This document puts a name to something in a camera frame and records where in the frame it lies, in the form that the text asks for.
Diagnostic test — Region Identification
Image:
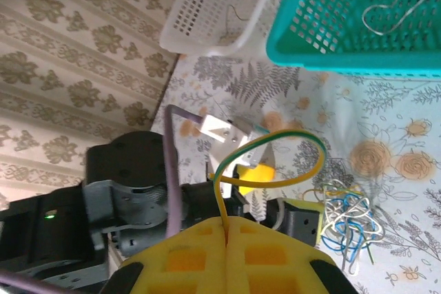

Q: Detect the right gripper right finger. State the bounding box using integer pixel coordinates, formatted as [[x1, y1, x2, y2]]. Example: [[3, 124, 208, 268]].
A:
[[227, 216, 360, 294]]

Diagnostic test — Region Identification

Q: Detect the green-yellow striped cable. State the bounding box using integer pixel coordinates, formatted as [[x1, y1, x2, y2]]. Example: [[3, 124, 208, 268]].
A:
[[209, 129, 328, 226]]

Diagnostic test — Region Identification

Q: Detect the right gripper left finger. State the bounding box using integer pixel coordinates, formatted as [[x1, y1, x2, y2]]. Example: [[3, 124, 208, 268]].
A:
[[108, 216, 229, 294]]

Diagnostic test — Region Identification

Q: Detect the tangle of coloured wires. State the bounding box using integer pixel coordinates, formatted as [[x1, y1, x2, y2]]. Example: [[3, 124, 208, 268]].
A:
[[320, 193, 377, 264]]

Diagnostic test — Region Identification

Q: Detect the white cable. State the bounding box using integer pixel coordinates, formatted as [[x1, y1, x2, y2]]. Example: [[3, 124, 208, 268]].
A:
[[361, 0, 441, 36]]

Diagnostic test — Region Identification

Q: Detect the teal plastic basket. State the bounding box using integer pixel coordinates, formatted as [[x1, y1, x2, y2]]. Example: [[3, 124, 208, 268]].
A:
[[265, 0, 441, 78]]

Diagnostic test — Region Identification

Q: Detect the floral printed table cover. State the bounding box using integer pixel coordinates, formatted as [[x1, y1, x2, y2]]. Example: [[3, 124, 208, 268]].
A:
[[151, 52, 441, 294]]

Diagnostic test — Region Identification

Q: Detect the coloured wire pile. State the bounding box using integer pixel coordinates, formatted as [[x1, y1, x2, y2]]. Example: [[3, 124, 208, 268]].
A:
[[302, 185, 376, 264]]

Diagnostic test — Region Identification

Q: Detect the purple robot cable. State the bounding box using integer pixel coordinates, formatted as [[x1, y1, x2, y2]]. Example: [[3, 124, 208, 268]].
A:
[[0, 104, 204, 294]]

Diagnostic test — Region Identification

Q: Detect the white plastic basket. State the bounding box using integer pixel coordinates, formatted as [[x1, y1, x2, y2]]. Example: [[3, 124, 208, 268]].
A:
[[158, 0, 287, 58]]

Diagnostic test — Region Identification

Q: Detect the cables bundle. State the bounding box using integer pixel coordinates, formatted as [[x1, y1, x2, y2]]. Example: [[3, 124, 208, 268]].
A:
[[322, 200, 380, 276], [323, 180, 385, 250]]

